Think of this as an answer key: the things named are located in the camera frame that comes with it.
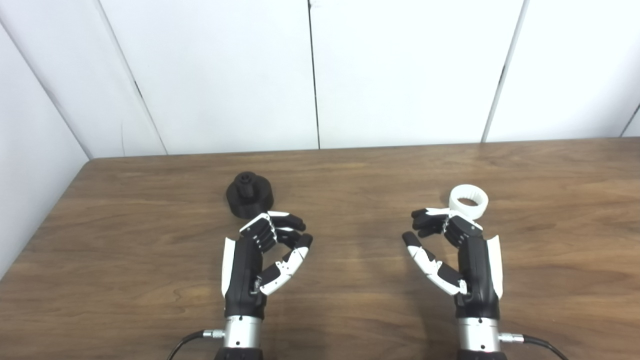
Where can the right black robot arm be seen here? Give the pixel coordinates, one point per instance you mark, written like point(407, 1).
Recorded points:
point(479, 339)

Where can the round black plastic part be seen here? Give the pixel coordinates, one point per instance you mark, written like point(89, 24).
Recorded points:
point(249, 196)

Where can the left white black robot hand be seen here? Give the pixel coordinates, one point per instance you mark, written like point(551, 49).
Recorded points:
point(243, 272)

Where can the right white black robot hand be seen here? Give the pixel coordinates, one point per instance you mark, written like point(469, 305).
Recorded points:
point(477, 272)

